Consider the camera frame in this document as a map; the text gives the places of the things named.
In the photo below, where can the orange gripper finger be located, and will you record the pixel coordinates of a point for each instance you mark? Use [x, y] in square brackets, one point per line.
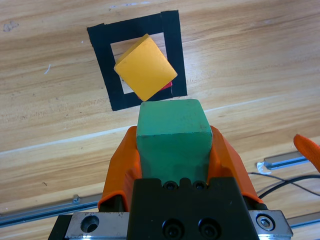
[230, 170]
[120, 170]
[308, 152]

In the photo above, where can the green wooden block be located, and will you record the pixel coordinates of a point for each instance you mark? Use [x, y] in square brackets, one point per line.
[172, 140]

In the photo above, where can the red wooden block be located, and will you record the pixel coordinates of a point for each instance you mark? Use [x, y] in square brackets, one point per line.
[168, 86]

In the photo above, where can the yellow wooden block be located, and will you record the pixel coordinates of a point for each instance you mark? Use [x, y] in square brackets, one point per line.
[145, 67]

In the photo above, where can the white tape scrap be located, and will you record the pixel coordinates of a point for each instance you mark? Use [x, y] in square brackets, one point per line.
[262, 168]

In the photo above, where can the black tape square outline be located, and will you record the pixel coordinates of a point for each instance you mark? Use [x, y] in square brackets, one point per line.
[100, 50]

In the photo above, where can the aluminium rail with taped end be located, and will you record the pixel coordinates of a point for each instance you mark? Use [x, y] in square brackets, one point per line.
[287, 161]

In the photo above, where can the aluminium rail with bracket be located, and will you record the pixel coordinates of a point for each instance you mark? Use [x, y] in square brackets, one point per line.
[37, 212]

